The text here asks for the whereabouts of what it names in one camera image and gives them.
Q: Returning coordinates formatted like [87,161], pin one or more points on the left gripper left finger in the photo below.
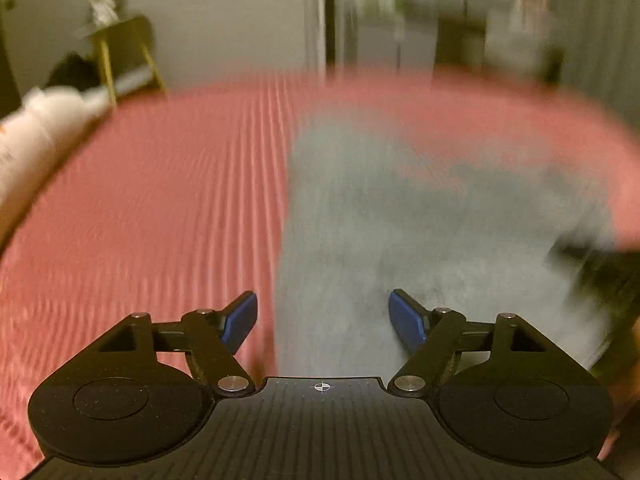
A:
[209,340]

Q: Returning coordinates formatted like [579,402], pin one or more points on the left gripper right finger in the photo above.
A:
[435,340]

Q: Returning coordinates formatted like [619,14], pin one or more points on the grey sweatpants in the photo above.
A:
[367,214]

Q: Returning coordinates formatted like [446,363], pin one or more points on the person right hand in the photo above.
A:
[620,451]

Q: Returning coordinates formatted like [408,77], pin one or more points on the red ribbed bed blanket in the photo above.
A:
[179,203]

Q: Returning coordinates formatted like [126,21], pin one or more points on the white plush pillow toy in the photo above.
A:
[36,137]

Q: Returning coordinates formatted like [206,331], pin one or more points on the black plush toy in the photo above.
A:
[76,72]

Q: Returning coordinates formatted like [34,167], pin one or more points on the gold leg side table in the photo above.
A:
[124,53]

